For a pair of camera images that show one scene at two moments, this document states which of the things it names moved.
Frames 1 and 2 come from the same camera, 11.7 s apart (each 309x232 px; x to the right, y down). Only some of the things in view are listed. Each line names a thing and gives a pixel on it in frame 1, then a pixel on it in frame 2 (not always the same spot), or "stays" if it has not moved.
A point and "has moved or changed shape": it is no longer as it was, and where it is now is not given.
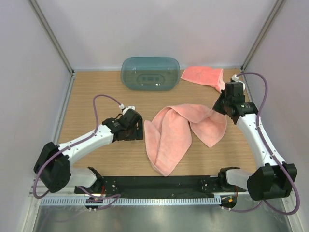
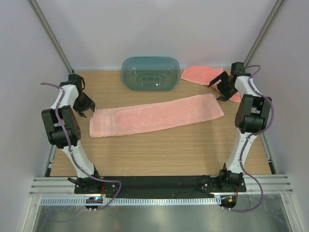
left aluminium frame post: (46, 24) stays
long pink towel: (170, 134) has moved or changed shape
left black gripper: (137, 134) to (89, 104)
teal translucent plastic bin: (150, 73) stays
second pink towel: (204, 75) stays
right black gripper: (217, 107) to (225, 95)
